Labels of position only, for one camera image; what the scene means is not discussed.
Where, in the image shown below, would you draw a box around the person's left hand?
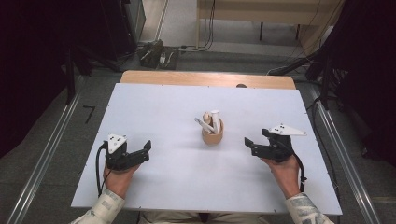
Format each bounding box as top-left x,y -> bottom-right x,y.
103,163 -> 141,201

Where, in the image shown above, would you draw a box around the hand-held gripper cable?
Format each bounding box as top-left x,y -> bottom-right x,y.
95,143 -> 113,198
290,151 -> 308,193

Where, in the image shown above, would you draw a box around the tan pen holder cup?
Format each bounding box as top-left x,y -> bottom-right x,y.
201,112 -> 225,147

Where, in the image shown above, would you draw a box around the dark curtain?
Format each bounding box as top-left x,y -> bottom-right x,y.
317,0 -> 396,167
0,0 -> 106,160

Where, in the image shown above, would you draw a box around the dark cabinet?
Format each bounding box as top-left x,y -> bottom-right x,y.
101,0 -> 148,62

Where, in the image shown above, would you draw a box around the left hand-held gripper cable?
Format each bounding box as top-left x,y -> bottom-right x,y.
95,143 -> 113,198

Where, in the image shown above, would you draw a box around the black cable cover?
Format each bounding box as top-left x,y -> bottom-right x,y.
266,56 -> 314,77

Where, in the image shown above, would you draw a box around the wooden table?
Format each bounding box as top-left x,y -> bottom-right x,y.
120,70 -> 297,91

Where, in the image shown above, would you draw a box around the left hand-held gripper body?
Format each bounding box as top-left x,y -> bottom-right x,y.
104,133 -> 134,172

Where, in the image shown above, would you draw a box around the person's lap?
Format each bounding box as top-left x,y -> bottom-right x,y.
138,211 -> 270,224

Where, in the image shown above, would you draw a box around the power strip with plugs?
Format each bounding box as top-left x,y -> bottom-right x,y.
136,38 -> 180,71

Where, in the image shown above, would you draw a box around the white tube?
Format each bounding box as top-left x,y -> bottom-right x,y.
210,109 -> 222,134

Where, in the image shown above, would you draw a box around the right hand-held gripper cable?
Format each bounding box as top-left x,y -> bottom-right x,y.
290,151 -> 308,193

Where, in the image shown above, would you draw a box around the aluminium floor rail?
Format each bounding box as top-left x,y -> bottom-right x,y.
309,85 -> 382,224
6,92 -> 82,224

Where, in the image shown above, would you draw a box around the white pen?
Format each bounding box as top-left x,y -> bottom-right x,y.
193,117 -> 217,134

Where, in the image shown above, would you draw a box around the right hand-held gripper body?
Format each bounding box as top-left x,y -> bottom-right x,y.
262,123 -> 308,163

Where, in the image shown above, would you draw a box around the person's right hand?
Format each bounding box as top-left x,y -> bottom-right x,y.
260,154 -> 302,201

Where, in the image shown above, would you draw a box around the light wooden desk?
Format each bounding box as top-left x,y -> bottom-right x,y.
195,0 -> 345,50

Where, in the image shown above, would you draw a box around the black floor cable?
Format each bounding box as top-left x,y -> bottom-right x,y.
306,96 -> 326,139

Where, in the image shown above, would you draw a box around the black stand leg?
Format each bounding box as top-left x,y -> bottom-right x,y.
319,55 -> 332,110
64,46 -> 77,105

